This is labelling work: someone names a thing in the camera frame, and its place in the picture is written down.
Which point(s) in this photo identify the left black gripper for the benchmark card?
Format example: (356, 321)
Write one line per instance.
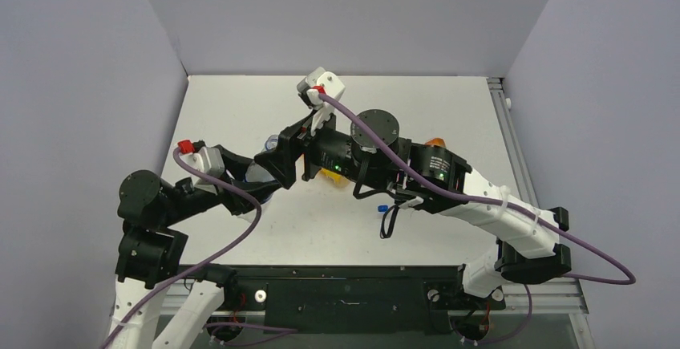
(236, 169)

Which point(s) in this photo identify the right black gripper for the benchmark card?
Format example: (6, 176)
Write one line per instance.
(307, 152)

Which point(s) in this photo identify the Pepsi bottle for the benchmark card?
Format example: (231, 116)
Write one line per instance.
(257, 174)

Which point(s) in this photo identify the yellow juice bottle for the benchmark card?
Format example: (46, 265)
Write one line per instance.
(335, 179)

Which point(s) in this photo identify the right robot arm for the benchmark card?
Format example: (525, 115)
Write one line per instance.
(429, 178)

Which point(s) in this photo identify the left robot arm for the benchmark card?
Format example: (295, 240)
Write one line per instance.
(157, 303)

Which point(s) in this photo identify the orange drink bottle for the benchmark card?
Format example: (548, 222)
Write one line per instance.
(436, 142)

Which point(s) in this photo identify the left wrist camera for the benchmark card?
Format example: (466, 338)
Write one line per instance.
(207, 160)

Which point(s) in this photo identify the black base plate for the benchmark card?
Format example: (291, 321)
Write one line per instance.
(351, 299)

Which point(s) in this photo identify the aluminium frame rail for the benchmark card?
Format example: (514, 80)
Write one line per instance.
(558, 296)

